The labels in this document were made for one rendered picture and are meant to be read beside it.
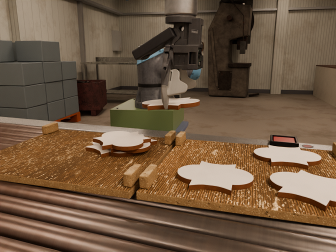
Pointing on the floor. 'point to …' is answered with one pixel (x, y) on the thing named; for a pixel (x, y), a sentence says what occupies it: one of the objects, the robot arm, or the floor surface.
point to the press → (215, 53)
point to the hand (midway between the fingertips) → (170, 102)
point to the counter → (325, 83)
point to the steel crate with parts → (92, 95)
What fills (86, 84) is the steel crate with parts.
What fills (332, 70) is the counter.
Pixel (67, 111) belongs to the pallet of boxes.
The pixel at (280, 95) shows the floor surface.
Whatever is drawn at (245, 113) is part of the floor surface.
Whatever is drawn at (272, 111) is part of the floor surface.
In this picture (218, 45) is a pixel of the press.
